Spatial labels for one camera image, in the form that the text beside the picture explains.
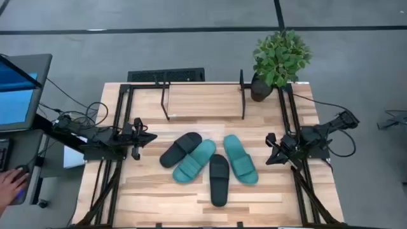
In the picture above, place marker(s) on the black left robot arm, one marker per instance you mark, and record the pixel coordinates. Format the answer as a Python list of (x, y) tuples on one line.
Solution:
[(101, 136)]

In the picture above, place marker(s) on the black support beam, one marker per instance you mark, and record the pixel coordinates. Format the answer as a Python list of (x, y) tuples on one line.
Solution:
[(43, 125)]

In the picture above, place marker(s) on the black perforated panel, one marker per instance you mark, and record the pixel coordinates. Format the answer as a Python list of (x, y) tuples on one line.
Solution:
[(178, 75)]

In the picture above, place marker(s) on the person's hand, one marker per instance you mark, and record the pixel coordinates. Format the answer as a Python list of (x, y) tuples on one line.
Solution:
[(11, 187)]

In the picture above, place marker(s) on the white sheet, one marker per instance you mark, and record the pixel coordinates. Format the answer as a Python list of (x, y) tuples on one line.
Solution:
[(73, 159)]

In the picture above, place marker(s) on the black rubber slide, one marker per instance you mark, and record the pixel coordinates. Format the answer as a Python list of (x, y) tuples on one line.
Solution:
[(219, 181), (179, 149)]

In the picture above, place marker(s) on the black caster wheel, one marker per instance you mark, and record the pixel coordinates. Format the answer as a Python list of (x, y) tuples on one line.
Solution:
[(43, 203)]

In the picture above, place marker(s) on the black aluminium table frame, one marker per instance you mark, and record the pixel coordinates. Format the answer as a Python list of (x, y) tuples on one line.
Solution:
[(143, 85)]

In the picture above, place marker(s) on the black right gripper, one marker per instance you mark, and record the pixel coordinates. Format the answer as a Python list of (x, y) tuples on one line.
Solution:
[(289, 143)]

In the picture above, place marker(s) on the teal rubber slide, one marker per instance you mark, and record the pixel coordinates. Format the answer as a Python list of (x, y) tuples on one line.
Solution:
[(194, 162), (240, 159)]

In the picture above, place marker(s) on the grey computer desk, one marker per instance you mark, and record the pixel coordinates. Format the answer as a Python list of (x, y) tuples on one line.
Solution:
[(19, 146)]

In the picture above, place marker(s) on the dark floor stand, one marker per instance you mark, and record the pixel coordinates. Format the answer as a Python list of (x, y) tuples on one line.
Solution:
[(397, 120)]

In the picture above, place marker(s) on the monitor with blue screen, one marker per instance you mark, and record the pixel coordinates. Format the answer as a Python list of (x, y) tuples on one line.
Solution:
[(16, 101)]

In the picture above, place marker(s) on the black keyboard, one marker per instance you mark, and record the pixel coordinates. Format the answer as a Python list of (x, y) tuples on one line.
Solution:
[(4, 156)]

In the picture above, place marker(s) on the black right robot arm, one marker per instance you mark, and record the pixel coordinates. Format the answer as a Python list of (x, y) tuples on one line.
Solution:
[(330, 125)]

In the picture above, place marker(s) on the green leafy plant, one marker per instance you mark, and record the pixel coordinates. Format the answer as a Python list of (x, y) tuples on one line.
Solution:
[(280, 57)]

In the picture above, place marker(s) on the black plant pot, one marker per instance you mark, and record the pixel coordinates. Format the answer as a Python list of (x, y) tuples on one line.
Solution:
[(260, 90)]

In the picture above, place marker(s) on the wooden shelf with black frame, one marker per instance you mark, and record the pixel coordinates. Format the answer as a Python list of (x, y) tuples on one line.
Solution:
[(203, 101)]

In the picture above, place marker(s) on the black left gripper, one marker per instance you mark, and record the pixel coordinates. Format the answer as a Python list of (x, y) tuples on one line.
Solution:
[(133, 136)]

